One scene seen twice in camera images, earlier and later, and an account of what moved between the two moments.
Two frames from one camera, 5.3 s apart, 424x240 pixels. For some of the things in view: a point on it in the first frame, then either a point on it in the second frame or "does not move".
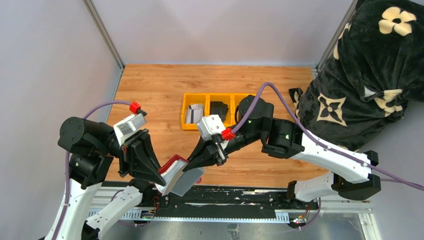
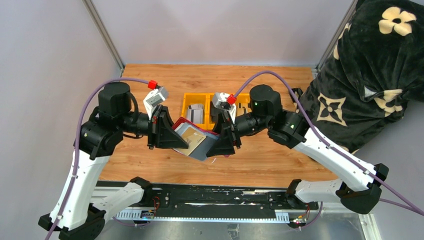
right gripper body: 221,153 → 235,132
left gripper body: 126,147 → 153,128
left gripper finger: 144,162 → 169,137
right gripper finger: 203,154 → 224,145
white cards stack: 194,113 does not move
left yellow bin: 198,98 does not move
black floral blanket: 376,67 does not move
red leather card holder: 170,172 → 200,141
